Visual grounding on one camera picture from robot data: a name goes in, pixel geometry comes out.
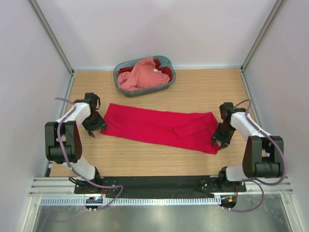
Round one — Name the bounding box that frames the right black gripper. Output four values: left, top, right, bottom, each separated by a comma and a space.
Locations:
211, 122, 235, 150

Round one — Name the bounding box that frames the perforated metal cable tray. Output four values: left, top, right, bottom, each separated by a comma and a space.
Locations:
41, 195, 221, 206

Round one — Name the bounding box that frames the aluminium frame post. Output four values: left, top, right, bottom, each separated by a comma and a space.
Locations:
28, 0, 75, 75
240, 0, 288, 72

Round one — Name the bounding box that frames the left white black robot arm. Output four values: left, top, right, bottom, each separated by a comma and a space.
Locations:
44, 92, 107, 194

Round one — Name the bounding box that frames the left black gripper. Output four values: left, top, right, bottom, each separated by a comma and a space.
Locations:
82, 112, 106, 137

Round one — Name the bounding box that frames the left aluminium frame post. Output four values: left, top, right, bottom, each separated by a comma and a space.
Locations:
28, 0, 75, 75

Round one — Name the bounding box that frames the magenta red t shirt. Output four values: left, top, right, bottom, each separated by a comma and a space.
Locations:
100, 103, 219, 154

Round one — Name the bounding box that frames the teal plastic laundry basin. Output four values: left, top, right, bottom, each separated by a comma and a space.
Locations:
113, 56, 176, 97

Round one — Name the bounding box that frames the salmon pink t shirt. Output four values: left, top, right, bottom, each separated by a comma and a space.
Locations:
117, 57, 169, 92

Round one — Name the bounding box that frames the right aluminium frame post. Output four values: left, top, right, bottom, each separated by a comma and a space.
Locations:
240, 0, 288, 72

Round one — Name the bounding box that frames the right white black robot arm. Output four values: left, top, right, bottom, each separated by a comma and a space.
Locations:
211, 102, 286, 191

